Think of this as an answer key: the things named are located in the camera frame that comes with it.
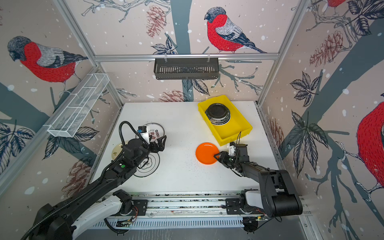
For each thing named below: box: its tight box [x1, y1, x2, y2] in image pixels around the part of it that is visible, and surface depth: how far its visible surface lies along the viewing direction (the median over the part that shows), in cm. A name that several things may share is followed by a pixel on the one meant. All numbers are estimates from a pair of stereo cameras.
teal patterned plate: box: [207, 115, 231, 126], surface depth 106 cm
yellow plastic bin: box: [197, 95, 253, 147], surface depth 106 cm
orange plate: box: [195, 142, 220, 165], surface depth 94 cm
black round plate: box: [205, 103, 230, 121], surface depth 112 cm
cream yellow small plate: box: [111, 140, 129, 160], surface depth 95 cm
